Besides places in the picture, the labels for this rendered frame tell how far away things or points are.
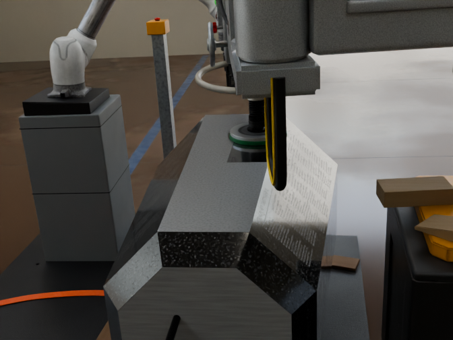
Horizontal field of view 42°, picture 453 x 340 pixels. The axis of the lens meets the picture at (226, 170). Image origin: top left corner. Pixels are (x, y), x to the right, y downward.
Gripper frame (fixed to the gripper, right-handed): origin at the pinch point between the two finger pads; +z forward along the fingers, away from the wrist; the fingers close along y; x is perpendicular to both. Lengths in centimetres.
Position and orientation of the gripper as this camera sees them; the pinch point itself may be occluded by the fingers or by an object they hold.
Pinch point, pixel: (230, 81)
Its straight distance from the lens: 308.4
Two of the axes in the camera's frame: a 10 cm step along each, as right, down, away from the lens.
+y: 3.1, 3.9, -8.7
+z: 0.8, 9.0, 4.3
